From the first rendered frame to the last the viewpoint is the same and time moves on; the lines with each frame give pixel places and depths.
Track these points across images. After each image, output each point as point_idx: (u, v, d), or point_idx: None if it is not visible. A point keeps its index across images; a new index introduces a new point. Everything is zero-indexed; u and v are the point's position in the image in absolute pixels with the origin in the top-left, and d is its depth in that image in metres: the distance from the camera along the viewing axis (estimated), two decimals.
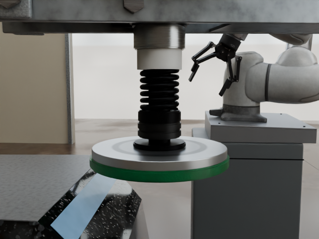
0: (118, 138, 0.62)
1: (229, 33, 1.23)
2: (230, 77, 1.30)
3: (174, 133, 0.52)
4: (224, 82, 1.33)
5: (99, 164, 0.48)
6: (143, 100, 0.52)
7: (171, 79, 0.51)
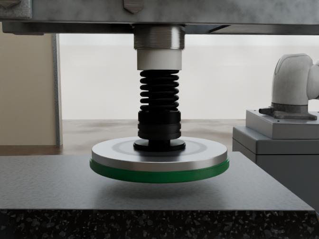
0: (212, 156, 0.47)
1: None
2: None
3: (174, 133, 0.52)
4: None
5: None
6: (143, 101, 0.52)
7: (171, 79, 0.51)
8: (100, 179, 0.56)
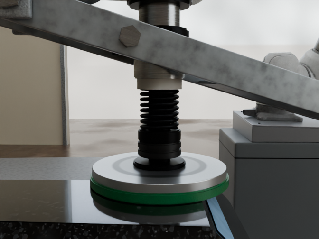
0: (122, 180, 0.46)
1: None
2: None
3: (174, 152, 0.52)
4: None
5: (220, 184, 0.49)
6: (143, 120, 0.52)
7: (171, 99, 0.51)
8: (10, 185, 0.53)
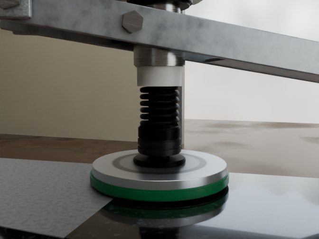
0: (124, 178, 0.46)
1: None
2: None
3: (174, 149, 0.52)
4: None
5: (221, 180, 0.49)
6: (143, 117, 0.52)
7: (171, 96, 0.51)
8: (309, 222, 0.39)
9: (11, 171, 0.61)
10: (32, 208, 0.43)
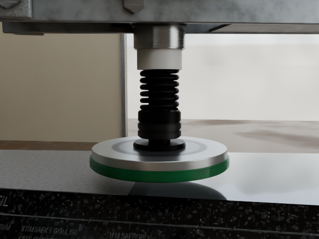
0: (184, 136, 0.64)
1: None
2: None
3: (174, 133, 0.52)
4: None
5: None
6: (143, 100, 0.52)
7: (171, 79, 0.51)
8: (286, 177, 0.57)
9: (35, 159, 0.71)
10: (84, 180, 0.55)
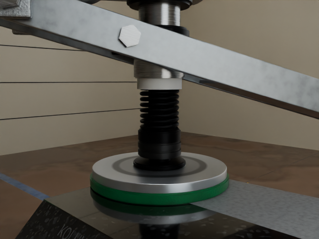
0: (121, 153, 0.63)
1: None
2: None
3: (174, 152, 0.52)
4: None
5: (97, 184, 0.49)
6: (143, 120, 0.52)
7: (171, 99, 0.51)
8: None
9: (255, 206, 0.44)
10: None
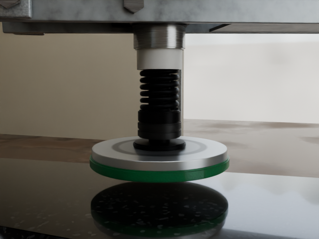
0: (98, 153, 0.49)
1: None
2: None
3: (174, 133, 0.52)
4: None
5: (194, 170, 0.45)
6: (143, 100, 0.52)
7: (171, 79, 0.51)
8: (307, 221, 0.39)
9: (10, 171, 0.61)
10: (31, 207, 0.43)
